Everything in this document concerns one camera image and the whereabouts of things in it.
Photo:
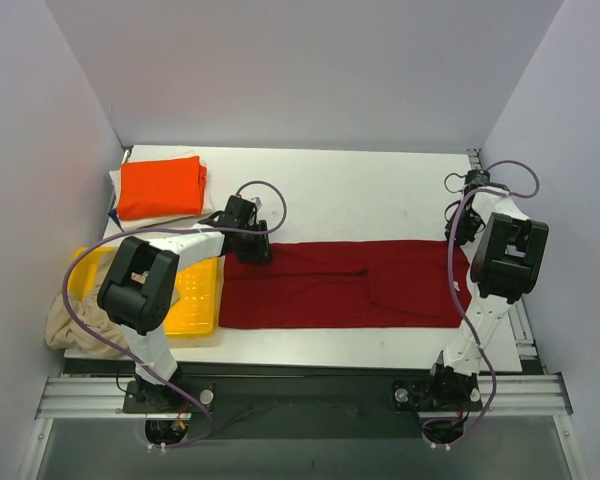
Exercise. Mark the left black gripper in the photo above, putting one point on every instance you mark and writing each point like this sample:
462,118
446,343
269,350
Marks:
253,248

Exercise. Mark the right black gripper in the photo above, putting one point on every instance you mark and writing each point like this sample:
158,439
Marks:
460,232

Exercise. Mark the dark red t shirt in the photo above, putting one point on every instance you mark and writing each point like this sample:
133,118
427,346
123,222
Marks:
374,284

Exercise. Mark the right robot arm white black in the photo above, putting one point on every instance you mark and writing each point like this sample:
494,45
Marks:
494,255

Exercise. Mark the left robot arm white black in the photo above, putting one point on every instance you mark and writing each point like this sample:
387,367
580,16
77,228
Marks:
138,288

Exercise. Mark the yellow plastic tray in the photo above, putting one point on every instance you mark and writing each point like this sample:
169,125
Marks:
195,312

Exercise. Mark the folded orange t shirt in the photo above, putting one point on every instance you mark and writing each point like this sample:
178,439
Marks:
160,187

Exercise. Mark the folded navy t shirt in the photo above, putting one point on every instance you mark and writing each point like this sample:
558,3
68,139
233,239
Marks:
112,214

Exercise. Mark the folded cream t shirt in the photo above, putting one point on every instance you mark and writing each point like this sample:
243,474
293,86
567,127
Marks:
130,220

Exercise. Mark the crumpled beige t shirt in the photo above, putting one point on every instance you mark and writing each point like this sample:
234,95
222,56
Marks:
63,332

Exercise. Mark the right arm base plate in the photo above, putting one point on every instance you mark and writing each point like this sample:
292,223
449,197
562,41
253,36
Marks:
427,395

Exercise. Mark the aluminium frame rail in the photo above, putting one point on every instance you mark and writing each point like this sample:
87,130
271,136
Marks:
99,397

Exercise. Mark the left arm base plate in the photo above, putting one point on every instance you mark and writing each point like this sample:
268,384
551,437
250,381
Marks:
154,399

